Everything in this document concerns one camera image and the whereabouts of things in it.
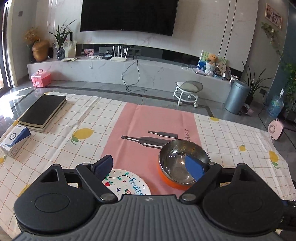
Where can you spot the black wall television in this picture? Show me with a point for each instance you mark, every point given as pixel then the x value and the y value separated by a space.
pixel 129 16

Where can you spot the white fruit-painted plate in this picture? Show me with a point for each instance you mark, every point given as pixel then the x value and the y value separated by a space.
pixel 129 185

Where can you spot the white stool with grey seat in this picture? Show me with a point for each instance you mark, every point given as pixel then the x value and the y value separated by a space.
pixel 188 89

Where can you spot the blue and green picture board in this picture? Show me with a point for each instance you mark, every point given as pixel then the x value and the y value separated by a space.
pixel 202 61

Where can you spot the papers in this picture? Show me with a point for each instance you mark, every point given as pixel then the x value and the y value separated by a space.
pixel 69 59

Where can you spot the pink desk fan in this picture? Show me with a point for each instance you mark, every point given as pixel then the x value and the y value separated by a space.
pixel 276 128

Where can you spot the white and blue box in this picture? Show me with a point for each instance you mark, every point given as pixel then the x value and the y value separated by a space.
pixel 13 140

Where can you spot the green plant in glass vase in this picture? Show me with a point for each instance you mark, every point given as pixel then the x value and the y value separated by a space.
pixel 61 39

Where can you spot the framed drawing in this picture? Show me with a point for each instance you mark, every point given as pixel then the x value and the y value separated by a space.
pixel 71 48

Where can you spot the grey book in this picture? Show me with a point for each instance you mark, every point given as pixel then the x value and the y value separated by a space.
pixel 49 124

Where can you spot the pink storage box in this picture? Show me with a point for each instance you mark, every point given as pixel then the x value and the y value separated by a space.
pixel 41 78

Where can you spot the marble television console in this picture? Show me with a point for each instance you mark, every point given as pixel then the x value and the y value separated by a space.
pixel 104 71

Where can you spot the potted long-leaf plant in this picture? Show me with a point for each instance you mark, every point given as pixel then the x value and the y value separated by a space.
pixel 253 81

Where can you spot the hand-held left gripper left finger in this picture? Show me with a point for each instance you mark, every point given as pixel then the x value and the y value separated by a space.
pixel 105 166

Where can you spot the yellow dried flowers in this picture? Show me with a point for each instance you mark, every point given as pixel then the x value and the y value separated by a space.
pixel 31 36

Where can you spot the trailing vine plant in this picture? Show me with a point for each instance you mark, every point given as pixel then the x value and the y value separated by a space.
pixel 290 76

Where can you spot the lemon checkered tablecloth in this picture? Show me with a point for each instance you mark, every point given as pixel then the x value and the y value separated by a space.
pixel 69 150

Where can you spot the white router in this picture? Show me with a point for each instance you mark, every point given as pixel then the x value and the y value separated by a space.
pixel 118 58

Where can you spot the small pink box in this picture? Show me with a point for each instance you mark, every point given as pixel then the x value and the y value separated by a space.
pixel 88 52

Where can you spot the blue water jug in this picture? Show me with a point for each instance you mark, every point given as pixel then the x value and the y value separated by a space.
pixel 275 105

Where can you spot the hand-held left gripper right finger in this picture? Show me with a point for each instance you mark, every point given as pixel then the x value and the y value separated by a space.
pixel 194 168

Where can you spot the gold vase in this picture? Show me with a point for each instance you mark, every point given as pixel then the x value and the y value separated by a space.
pixel 40 51

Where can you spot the pink bottle-print placemat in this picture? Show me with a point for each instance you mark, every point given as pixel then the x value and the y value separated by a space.
pixel 143 120

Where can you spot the grey trash can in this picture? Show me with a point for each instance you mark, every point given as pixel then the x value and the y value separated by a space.
pixel 236 97

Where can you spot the steel bowl with orange outside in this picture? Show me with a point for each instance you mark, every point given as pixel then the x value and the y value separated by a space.
pixel 173 162

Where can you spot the framed wall picture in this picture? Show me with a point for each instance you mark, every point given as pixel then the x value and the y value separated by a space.
pixel 273 15

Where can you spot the black notebook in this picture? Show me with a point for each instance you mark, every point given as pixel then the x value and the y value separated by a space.
pixel 42 109

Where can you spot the teddy bear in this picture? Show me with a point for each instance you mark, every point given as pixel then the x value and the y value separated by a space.
pixel 212 58

